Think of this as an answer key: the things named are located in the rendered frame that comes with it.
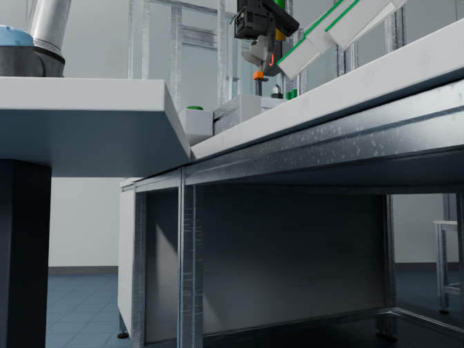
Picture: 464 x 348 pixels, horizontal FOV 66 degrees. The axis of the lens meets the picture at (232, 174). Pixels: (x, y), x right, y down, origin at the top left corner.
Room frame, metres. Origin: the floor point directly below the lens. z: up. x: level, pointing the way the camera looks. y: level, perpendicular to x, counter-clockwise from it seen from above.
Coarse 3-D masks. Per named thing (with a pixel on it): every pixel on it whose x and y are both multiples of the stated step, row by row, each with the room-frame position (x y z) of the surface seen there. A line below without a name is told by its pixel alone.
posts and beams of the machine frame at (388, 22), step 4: (292, 0) 1.84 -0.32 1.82; (388, 20) 1.90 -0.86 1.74; (388, 24) 1.90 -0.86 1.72; (388, 28) 1.90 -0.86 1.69; (388, 32) 1.90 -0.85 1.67; (392, 32) 1.88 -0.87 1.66; (388, 36) 1.90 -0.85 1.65; (392, 36) 1.88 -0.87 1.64; (388, 40) 1.90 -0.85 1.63; (392, 40) 1.88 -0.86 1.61; (388, 44) 1.90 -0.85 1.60; (392, 44) 1.88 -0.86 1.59; (388, 48) 1.90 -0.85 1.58; (392, 48) 1.88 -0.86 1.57; (388, 52) 1.90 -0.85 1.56
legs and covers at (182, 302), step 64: (320, 128) 0.35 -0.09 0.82; (384, 128) 0.28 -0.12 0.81; (448, 128) 0.23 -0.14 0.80; (192, 192) 0.80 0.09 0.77; (256, 192) 1.67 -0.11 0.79; (320, 192) 1.81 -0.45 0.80; (384, 192) 1.98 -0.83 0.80; (448, 192) 1.65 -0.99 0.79; (192, 256) 0.80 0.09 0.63; (256, 256) 1.72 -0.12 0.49; (320, 256) 1.86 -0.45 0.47; (384, 256) 2.01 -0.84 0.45; (192, 320) 0.80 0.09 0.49; (256, 320) 1.72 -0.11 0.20; (320, 320) 1.80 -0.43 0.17; (384, 320) 2.02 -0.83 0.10
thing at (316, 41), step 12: (348, 0) 0.57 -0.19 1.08; (336, 12) 0.57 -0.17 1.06; (324, 24) 0.56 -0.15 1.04; (312, 36) 0.56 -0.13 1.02; (324, 36) 0.56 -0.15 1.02; (300, 48) 0.69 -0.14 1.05; (312, 48) 0.69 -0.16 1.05; (324, 48) 0.56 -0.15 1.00; (288, 60) 0.68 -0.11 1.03; (300, 60) 0.69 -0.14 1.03; (312, 60) 0.59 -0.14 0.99; (288, 72) 0.68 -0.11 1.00; (300, 72) 0.65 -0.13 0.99
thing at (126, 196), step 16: (128, 192) 1.73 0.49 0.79; (128, 208) 1.71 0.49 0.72; (128, 224) 1.70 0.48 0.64; (128, 240) 1.69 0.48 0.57; (128, 256) 1.68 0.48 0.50; (128, 272) 1.67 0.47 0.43; (128, 288) 1.66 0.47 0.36; (128, 304) 1.65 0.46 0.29; (128, 320) 1.64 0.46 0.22; (384, 336) 2.04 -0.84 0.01
